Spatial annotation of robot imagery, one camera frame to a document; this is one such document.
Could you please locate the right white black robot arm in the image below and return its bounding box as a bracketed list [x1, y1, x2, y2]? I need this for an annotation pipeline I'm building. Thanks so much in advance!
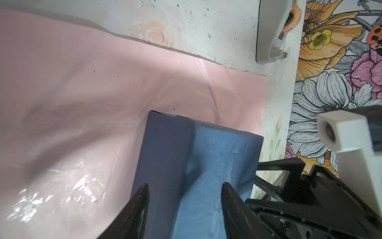
[246, 106, 382, 239]

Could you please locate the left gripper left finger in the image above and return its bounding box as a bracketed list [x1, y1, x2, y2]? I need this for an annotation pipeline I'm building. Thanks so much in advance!
[98, 183, 150, 239]

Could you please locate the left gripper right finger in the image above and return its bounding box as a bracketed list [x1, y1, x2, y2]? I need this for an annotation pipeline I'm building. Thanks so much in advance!
[221, 182, 270, 239]

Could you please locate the dark blue gift box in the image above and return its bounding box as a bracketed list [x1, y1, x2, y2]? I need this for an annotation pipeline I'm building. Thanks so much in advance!
[133, 111, 264, 239]

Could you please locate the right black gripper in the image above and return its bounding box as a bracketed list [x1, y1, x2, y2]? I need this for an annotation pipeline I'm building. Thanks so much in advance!
[246, 157, 382, 239]

